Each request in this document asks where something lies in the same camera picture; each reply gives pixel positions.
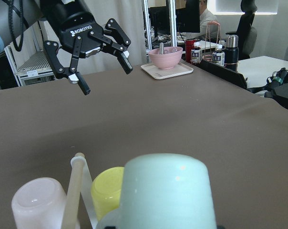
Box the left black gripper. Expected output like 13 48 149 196
40 0 133 95

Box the mint green cup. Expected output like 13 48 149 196
115 153 218 229

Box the pink cup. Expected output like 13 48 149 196
11 177 67 229

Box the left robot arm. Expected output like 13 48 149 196
0 0 133 95

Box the yellow cup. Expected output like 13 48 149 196
91 167 124 221

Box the metal muddler stick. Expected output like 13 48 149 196
159 42 164 54

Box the pink bowl with ice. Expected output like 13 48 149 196
148 47 183 69

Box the cream plastic tray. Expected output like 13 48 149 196
141 62 194 80

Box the red thermos bottle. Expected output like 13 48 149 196
185 39 200 63

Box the dark tea bottle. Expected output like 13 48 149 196
191 42 202 65
212 44 225 67

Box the person in white shirt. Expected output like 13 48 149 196
198 0 220 40

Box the black steel thermos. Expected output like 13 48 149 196
224 35 239 71

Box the black office chair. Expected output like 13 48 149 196
226 0 257 61

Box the white wire cup rack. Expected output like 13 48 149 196
61 153 98 229

